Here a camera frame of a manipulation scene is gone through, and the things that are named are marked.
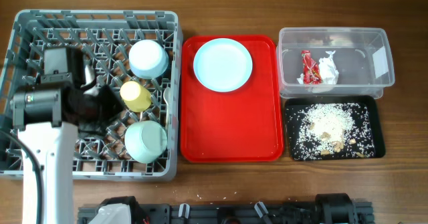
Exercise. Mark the light blue bowl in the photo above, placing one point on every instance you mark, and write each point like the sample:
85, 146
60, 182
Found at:
148, 59

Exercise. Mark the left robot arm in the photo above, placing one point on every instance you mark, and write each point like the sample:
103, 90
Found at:
49, 115

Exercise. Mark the rice and food scraps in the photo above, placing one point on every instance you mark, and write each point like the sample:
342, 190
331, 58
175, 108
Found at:
329, 131

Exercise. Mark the yellow plastic cup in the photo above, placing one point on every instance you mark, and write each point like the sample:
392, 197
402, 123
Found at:
135, 96

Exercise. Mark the cream plastic spoon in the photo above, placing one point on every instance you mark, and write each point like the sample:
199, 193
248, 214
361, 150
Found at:
167, 99

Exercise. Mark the white napkin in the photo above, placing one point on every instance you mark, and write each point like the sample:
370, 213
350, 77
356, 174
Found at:
328, 72

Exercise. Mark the black plastic tray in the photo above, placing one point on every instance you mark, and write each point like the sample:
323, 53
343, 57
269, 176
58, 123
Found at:
368, 101

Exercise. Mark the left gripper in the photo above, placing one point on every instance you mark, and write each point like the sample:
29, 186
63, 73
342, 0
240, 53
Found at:
108, 97

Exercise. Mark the red snack wrapper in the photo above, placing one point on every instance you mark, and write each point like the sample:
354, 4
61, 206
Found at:
311, 72

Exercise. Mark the grey plastic dishwasher rack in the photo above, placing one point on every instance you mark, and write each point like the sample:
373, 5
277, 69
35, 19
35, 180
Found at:
106, 37

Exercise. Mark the small green plate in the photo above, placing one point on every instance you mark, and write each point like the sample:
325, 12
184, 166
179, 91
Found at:
145, 141

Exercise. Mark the clear plastic bin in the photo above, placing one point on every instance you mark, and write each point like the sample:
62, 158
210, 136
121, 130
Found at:
362, 56

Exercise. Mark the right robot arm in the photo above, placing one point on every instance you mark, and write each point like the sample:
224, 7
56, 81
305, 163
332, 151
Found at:
334, 208

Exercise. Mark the red plastic tray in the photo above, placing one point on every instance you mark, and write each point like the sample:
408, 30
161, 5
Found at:
244, 125

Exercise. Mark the large light blue plate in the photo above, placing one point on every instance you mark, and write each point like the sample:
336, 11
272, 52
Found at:
223, 65

